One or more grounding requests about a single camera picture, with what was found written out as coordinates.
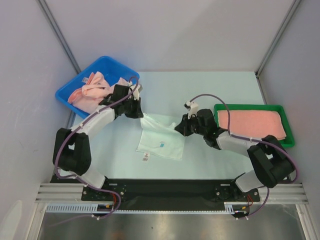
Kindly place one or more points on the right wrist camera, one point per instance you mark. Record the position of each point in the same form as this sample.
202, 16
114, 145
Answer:
192, 108

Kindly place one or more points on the green plastic tray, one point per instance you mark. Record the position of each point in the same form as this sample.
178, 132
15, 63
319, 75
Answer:
288, 142

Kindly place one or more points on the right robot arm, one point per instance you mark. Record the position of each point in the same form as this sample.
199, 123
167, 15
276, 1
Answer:
269, 160

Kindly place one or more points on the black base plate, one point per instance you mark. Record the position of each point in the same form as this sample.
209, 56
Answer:
168, 195

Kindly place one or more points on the pink towel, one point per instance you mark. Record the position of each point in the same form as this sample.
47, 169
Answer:
252, 123
88, 97

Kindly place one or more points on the blue plastic bin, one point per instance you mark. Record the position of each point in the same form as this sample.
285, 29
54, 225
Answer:
110, 68

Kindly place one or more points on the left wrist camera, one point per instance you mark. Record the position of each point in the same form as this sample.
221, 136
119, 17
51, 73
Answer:
136, 89

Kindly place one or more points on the light blue towel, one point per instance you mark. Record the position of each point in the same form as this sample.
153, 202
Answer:
159, 137

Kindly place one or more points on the pink towel in bin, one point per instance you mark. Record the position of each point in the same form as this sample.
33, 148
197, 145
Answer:
88, 97

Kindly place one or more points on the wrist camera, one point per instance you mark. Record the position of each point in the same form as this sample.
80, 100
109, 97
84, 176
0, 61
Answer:
192, 108
136, 89

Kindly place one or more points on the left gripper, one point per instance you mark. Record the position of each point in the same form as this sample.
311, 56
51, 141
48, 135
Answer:
137, 113

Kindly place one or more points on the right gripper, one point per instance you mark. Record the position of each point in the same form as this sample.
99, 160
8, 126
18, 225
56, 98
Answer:
186, 125

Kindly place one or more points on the white slotted cable duct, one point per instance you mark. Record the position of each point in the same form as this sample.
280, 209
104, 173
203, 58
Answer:
80, 208

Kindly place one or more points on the aluminium frame rail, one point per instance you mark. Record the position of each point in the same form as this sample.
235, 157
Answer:
282, 194

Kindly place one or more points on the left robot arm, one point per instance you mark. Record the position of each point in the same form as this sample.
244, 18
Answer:
72, 151

